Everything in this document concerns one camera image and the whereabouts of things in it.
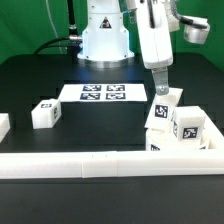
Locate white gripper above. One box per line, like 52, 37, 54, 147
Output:
135, 0, 173, 96

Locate white round stool seat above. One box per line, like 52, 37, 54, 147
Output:
145, 129, 210, 151

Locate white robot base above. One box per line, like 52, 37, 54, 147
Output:
77, 0, 134, 68

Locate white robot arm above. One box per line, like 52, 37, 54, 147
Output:
119, 0, 210, 95

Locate white marker sheet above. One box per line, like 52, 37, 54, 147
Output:
59, 83, 147, 102

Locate white right fence rail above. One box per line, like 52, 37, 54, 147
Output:
204, 117, 224, 150

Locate white fence rail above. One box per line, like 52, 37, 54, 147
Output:
204, 117, 224, 150
0, 113, 10, 143
0, 149, 224, 179

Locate black cable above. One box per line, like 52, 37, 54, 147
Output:
33, 0, 83, 55

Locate white front fence rail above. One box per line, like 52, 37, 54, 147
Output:
0, 149, 224, 179

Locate white left fence rail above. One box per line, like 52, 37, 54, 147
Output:
0, 113, 10, 143

